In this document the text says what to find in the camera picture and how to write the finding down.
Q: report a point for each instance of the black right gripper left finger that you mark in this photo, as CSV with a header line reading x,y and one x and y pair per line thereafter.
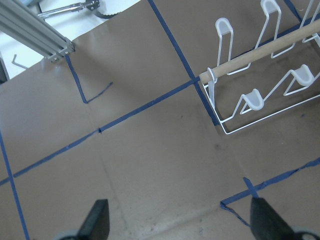
x,y
96,226

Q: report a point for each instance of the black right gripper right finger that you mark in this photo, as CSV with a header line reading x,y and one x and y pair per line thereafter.
x,y
266,223

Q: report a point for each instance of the aluminium frame post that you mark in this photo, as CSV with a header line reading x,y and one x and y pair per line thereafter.
x,y
23,25

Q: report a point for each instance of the wooden dowel rod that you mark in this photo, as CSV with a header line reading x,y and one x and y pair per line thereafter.
x,y
260,52

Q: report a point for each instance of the metal reacher grabber tool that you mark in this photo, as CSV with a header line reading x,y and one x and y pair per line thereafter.
x,y
88,4

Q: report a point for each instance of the white wire cup rack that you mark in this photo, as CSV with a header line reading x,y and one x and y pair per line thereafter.
x,y
302,76

